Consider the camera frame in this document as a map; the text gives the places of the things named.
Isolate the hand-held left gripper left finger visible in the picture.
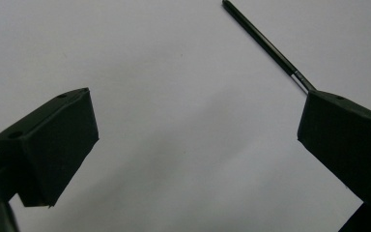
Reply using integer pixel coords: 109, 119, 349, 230
0, 87, 100, 208

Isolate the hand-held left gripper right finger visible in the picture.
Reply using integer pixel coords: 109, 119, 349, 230
297, 89, 371, 207

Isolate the black pen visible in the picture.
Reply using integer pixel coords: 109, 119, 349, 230
221, 0, 318, 96

